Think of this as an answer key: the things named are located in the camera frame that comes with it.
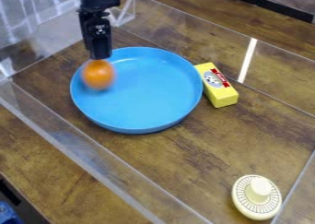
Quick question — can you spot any yellow butter block toy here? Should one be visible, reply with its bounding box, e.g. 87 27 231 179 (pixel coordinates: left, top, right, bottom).
195 62 239 108

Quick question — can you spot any blue round tray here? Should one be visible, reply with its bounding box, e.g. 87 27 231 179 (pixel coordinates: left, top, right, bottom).
69 47 203 134

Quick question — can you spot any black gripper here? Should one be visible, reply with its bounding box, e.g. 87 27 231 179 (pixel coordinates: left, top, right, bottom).
77 0 120 60

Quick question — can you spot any orange ball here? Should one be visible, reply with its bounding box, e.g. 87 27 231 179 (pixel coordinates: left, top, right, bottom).
81 60 116 90

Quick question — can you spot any cream round knob lid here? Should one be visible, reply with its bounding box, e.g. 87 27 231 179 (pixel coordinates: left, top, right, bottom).
231 174 282 220

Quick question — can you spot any blue object at corner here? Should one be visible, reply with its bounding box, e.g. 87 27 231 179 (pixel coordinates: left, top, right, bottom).
0 201 23 224

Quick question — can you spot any clear acrylic enclosure wall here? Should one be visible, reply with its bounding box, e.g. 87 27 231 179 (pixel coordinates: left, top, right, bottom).
0 0 315 224

